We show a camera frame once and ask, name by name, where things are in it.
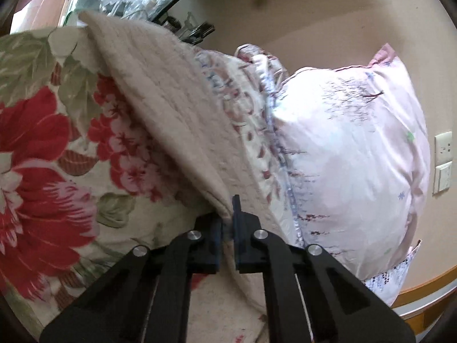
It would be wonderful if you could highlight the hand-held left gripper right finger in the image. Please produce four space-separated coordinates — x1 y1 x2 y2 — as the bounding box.
232 195 415 343

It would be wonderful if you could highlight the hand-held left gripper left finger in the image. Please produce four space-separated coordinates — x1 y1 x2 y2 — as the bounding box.
39 214 224 343

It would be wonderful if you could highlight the beige quilted cloth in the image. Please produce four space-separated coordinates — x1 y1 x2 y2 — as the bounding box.
79 10 304 317

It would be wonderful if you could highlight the pale pink printed pillow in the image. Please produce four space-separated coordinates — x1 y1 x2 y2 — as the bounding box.
236 43 431 306

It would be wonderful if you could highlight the red floral blanket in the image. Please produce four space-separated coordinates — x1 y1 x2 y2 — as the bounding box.
0 26 270 343

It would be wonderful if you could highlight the wooden bed headboard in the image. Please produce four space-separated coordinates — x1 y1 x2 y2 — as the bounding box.
391 265 457 326

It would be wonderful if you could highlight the white wall switch plate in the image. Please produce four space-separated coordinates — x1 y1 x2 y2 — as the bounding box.
433 162 452 194

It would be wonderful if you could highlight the white wall socket plate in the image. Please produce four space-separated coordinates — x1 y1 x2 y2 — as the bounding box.
434 132 453 167

